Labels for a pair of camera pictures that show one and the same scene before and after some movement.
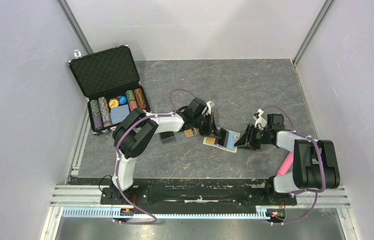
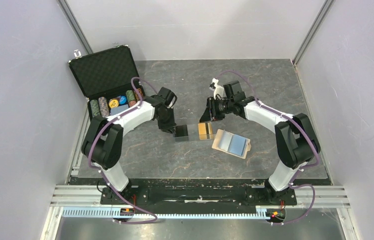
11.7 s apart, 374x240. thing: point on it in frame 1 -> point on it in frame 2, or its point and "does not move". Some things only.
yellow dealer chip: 113,103 does not move
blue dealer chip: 122,100 does not move
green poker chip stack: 96,112 does not move
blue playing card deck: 119,113 does not move
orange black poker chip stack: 140,98 does not move
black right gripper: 247,139 -> 211,113
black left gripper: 211,128 -> 169,127
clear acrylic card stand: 167,136 -> 202,131
